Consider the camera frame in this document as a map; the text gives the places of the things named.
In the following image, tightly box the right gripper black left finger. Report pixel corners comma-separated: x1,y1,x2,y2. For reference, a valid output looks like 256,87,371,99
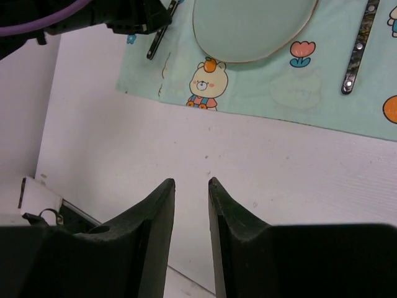
46,178,175,297

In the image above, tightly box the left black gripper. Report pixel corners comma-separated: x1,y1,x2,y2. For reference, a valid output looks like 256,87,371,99
45,0,172,35

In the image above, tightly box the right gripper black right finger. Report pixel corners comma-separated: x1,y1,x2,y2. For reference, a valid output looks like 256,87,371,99
208,177,279,297

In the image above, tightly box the steel fork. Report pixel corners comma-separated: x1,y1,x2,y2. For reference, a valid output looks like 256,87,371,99
146,0,179,60

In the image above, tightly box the light green floral plate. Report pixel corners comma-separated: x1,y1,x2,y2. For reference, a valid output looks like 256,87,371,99
192,0,318,63

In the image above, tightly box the green cartoon print cloth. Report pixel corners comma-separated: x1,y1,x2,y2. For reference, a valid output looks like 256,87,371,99
116,1,396,141

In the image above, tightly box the steel table knife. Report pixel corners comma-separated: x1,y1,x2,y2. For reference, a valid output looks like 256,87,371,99
341,0,380,95

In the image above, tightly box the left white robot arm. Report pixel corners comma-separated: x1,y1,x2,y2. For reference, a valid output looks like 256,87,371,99
1,0,172,59

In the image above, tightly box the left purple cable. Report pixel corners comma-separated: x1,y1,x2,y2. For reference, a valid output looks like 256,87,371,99
0,0,94,29

